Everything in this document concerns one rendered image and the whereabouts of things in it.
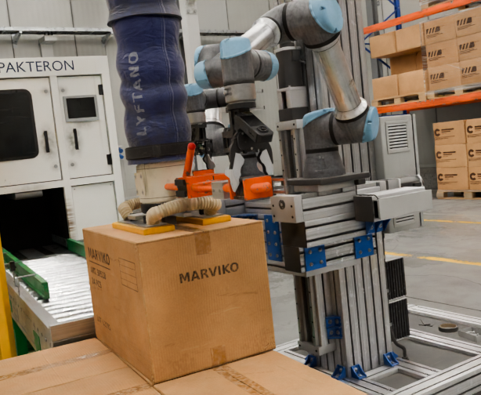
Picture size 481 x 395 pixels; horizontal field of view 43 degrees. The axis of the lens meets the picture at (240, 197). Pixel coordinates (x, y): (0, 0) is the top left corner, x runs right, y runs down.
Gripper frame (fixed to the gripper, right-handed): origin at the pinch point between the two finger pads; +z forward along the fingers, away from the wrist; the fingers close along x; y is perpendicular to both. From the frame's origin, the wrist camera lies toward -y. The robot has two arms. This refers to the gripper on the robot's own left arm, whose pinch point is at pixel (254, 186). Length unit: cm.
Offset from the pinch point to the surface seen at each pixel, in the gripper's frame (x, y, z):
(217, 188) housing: 3.5, 13.4, 0.3
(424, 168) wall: -780, 754, 66
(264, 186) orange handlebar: 0.5, -5.8, 0.1
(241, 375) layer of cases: -1, 21, 53
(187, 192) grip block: 4.5, 31.2, 1.4
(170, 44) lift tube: -4, 51, -44
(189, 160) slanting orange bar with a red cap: 0.9, 35.9, -7.5
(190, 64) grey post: -155, 380, -88
